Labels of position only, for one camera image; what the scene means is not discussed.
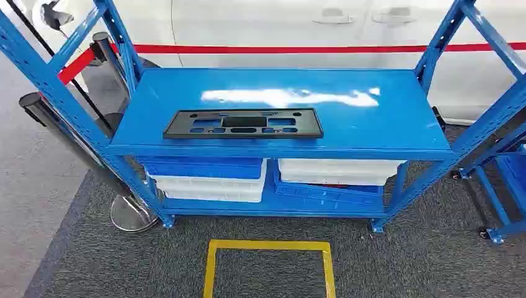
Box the black plastic panel with cutouts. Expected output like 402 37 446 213
163 108 324 140

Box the blue plastic crate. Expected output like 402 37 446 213
273 162 385 207
141 157 264 181

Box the white plastic crate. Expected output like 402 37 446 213
147 160 268 204
278 158 406 187

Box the yellow floor tape square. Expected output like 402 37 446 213
203 240 337 298

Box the red barrier belt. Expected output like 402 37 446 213
109 42 526 55
57 48 97 86

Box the blue metal shelf rack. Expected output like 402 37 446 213
450 123 526 245
0 0 526 235

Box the white car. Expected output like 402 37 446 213
20 0 526 124

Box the black stanchion post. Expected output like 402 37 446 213
90 31 132 96

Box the black stanchion post chrome base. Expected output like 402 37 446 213
18 92 160 233

